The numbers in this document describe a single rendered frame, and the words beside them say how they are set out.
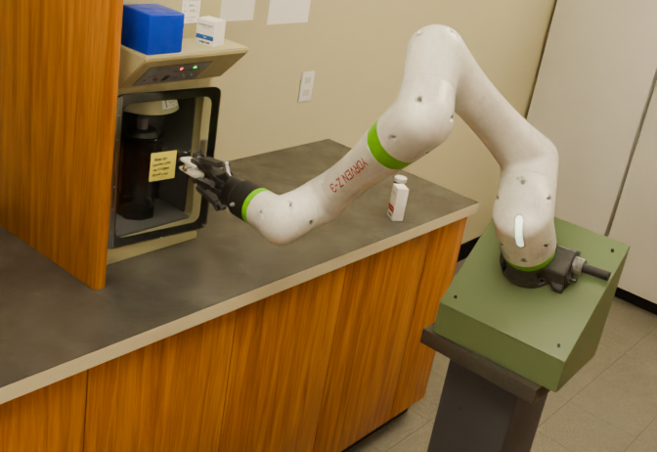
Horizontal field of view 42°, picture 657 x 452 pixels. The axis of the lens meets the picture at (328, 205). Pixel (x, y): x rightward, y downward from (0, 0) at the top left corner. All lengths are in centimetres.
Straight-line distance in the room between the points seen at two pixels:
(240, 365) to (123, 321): 45
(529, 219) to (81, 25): 106
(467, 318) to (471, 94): 57
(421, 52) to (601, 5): 299
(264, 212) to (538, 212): 60
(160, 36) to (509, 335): 104
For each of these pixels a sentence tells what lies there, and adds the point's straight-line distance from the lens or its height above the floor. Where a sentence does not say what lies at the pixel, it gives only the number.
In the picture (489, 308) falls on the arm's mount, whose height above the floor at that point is 105.
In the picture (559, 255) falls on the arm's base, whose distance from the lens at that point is 207.
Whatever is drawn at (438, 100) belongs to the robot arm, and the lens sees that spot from 166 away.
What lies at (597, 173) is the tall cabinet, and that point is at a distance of 477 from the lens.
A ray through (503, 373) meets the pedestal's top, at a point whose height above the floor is 94.
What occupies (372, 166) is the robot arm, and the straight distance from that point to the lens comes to 177.
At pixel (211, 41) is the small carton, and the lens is 211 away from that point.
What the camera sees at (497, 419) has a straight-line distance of 222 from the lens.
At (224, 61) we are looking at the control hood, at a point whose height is 147.
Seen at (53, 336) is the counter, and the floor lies 94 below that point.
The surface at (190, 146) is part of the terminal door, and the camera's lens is 223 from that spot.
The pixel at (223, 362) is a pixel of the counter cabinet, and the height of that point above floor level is 72.
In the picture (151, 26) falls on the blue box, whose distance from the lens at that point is 195.
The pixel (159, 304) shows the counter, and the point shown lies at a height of 94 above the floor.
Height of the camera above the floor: 200
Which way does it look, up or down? 22 degrees down
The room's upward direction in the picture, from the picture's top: 10 degrees clockwise
